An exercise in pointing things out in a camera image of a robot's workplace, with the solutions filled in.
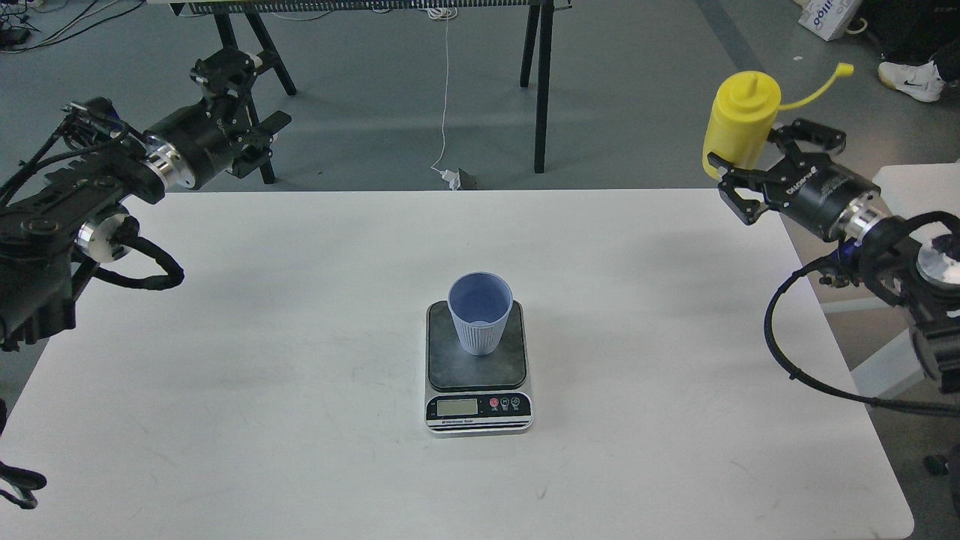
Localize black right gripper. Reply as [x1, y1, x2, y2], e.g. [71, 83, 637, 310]
[706, 118, 882, 242]

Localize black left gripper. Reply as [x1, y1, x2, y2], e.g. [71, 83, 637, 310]
[144, 48, 292, 191]

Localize yellow squeeze bottle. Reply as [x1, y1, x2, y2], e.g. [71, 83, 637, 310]
[702, 62, 855, 180]

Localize blue ribbed plastic cup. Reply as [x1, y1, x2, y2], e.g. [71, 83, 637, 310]
[447, 272, 514, 356]

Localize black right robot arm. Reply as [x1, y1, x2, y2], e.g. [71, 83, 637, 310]
[703, 118, 958, 419]

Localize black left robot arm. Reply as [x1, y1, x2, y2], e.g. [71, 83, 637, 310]
[1, 48, 291, 352]

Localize digital kitchen scale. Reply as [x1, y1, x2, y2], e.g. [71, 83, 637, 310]
[423, 301, 534, 437]

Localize white cardboard box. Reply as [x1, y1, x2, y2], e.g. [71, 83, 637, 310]
[796, 1, 868, 42]

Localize white sneaker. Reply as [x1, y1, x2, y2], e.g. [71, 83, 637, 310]
[877, 61, 946, 103]

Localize white power adapter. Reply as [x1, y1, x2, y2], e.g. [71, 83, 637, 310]
[441, 169, 478, 191]

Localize black trestle table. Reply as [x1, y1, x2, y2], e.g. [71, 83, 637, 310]
[170, 1, 559, 178]

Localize floor cables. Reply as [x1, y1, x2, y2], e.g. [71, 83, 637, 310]
[0, 0, 143, 53]

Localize white hanging cable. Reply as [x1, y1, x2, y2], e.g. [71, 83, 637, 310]
[429, 7, 454, 178]

